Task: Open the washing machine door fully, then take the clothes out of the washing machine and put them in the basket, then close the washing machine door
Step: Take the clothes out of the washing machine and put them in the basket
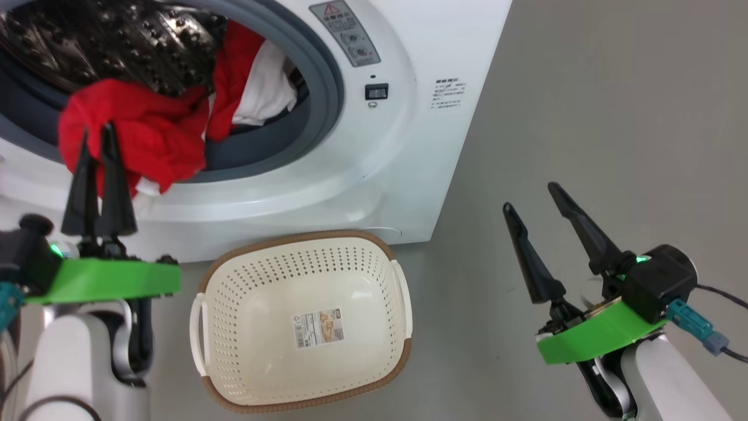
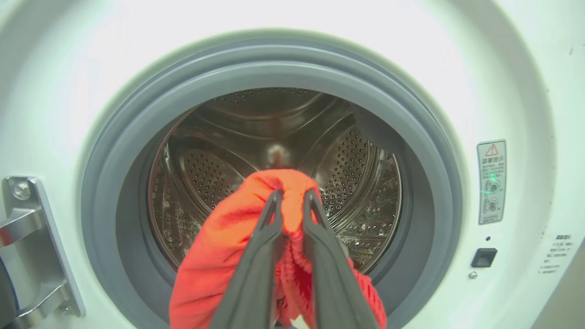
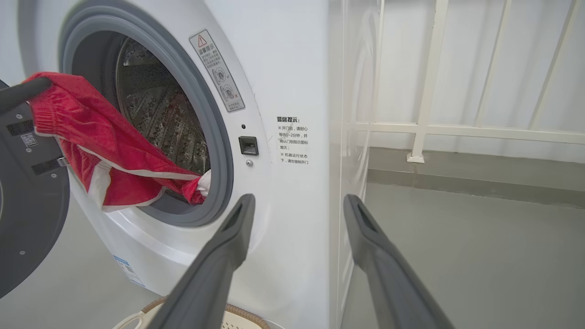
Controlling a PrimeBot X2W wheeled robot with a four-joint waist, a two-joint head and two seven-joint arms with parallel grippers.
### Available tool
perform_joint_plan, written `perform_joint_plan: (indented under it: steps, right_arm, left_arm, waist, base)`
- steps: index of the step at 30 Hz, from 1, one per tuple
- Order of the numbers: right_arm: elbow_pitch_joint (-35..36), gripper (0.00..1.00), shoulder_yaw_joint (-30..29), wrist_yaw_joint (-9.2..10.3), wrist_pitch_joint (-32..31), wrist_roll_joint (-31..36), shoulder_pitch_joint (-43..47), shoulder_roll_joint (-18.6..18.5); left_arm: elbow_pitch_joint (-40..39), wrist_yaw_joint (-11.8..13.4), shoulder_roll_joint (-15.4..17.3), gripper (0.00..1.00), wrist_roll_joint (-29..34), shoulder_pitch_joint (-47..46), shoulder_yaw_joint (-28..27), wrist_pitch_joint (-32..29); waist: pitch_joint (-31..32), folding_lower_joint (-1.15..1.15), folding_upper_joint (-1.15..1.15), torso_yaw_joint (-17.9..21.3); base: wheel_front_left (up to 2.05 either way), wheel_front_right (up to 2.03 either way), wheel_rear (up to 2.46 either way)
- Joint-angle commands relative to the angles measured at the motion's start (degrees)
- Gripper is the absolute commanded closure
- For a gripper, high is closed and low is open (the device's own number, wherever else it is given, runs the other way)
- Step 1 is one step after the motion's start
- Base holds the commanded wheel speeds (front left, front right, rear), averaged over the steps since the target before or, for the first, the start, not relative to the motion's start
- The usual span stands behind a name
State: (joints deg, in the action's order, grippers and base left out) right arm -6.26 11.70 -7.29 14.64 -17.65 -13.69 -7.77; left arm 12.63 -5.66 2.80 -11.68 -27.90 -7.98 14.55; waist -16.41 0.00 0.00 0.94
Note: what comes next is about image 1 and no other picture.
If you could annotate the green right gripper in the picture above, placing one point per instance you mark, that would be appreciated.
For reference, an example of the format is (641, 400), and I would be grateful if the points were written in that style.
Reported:
(590, 336)

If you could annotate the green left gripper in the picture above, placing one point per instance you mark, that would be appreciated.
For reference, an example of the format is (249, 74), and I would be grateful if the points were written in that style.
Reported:
(111, 278)

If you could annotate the red garment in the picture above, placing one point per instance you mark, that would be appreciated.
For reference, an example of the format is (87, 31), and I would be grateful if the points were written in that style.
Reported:
(158, 134)

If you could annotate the white garment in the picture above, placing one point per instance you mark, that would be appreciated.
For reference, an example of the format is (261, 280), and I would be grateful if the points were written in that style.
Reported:
(263, 88)

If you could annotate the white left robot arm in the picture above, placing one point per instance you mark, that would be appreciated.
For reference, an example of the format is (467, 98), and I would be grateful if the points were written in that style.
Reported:
(64, 362)

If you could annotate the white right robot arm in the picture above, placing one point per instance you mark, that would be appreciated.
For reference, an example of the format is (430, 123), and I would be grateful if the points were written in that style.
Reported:
(666, 380)

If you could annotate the white front-load washing machine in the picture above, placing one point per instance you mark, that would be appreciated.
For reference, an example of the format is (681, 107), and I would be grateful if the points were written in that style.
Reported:
(409, 175)

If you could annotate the cream perforated basket brown rim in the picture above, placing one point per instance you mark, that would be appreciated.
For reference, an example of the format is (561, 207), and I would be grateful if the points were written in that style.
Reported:
(263, 351)

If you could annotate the grey rubber door gasket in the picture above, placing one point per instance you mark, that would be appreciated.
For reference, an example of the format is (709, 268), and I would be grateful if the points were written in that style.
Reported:
(315, 117)

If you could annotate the black door latch socket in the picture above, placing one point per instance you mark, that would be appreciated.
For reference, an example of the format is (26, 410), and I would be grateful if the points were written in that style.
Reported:
(377, 92)

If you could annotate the stainless steel washer drum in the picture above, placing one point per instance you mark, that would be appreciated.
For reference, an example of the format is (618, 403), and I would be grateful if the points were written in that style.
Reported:
(117, 41)

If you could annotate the round white filter cover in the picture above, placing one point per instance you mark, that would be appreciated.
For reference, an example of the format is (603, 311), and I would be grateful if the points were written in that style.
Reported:
(385, 232)

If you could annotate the product label sticker with barcode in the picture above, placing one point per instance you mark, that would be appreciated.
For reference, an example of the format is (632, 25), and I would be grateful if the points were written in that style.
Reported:
(318, 328)

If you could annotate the grey warning label sticker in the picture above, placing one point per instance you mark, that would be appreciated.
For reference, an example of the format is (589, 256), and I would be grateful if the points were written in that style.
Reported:
(346, 32)

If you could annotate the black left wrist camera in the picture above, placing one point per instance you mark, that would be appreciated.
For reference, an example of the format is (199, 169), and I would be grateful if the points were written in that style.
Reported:
(26, 257)

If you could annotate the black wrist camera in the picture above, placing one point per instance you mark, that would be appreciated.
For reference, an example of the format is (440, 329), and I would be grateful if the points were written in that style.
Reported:
(26, 257)
(660, 283)

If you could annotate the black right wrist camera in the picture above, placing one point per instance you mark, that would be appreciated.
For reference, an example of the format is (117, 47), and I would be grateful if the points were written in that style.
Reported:
(660, 283)

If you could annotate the teal left camera connector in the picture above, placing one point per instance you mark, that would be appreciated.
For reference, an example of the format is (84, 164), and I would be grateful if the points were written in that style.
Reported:
(9, 304)

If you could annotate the teal camera connector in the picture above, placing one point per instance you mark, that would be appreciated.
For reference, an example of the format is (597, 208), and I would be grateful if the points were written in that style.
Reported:
(695, 324)
(9, 304)

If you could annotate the teal right camera connector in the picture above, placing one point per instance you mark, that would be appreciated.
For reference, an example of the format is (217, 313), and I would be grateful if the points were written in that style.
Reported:
(695, 324)

